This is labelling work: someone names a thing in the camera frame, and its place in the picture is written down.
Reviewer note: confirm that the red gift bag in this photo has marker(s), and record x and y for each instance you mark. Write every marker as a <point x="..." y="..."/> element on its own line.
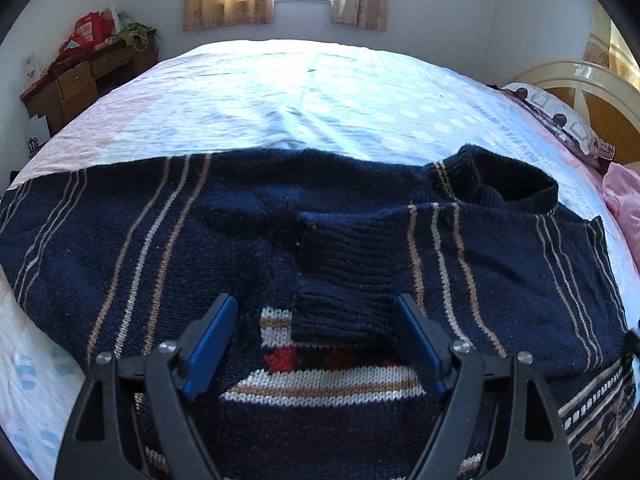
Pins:
<point x="87" y="30"/>

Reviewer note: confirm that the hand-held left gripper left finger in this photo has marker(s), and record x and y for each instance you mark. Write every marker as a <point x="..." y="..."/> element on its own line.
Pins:
<point x="207" y="345"/>

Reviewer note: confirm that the pink cloth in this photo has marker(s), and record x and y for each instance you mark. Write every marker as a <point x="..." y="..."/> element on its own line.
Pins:
<point x="622" y="200"/>

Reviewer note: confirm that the bed with polka-dot sheet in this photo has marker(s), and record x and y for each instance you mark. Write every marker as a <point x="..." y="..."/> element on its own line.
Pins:
<point x="300" y="100"/>

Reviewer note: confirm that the yellow banded curtain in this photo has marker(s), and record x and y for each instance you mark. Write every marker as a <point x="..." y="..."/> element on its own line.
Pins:
<point x="607" y="52"/>

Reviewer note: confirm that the cream and wood headboard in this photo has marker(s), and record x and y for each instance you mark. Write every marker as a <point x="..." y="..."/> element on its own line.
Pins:
<point x="600" y="90"/>

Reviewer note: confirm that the navy striped knit sweater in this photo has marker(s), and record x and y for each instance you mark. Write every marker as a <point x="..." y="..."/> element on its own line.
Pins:
<point x="325" y="200"/>

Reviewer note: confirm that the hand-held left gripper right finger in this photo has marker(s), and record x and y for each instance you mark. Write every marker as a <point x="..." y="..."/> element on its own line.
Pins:
<point x="425" y="350"/>

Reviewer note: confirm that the patterned pillow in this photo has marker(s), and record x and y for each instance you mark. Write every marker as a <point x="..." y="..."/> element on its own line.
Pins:
<point x="560" y="115"/>

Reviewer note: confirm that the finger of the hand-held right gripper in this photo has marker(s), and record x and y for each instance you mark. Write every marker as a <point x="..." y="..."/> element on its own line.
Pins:
<point x="633" y="341"/>

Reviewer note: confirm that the wooden desk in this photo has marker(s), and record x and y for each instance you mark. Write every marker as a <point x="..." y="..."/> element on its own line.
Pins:
<point x="75" y="82"/>

